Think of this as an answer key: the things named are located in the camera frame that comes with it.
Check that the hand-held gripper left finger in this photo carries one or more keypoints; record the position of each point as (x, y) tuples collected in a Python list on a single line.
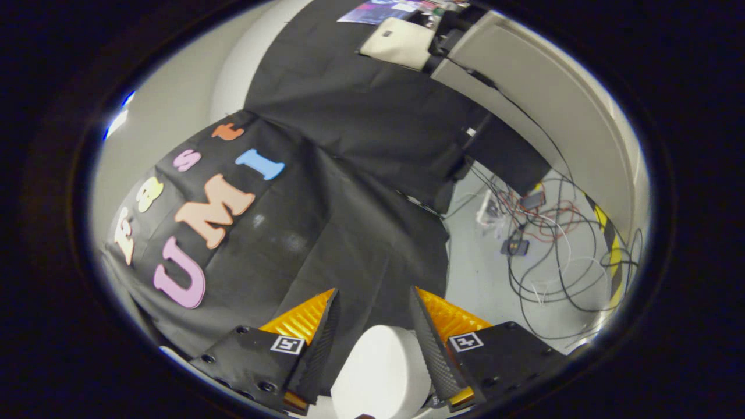
[(319, 349)]

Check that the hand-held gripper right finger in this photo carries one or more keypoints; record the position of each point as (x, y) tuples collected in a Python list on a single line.
[(433, 355)]

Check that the small dark electronic device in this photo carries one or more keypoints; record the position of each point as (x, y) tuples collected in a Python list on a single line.
[(515, 247), (532, 201)]

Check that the black backdrop cloth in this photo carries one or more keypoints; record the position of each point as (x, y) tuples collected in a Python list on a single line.
[(349, 174)]

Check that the yellow black hazard tape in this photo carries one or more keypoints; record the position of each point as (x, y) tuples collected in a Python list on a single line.
[(614, 256)]

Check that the grey partition panel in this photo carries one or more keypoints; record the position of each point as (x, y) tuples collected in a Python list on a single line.
[(524, 64)]

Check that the beige box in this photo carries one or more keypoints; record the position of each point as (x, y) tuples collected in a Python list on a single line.
[(396, 43)]

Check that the colourful printed poster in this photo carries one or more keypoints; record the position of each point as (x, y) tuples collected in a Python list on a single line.
[(372, 11)]

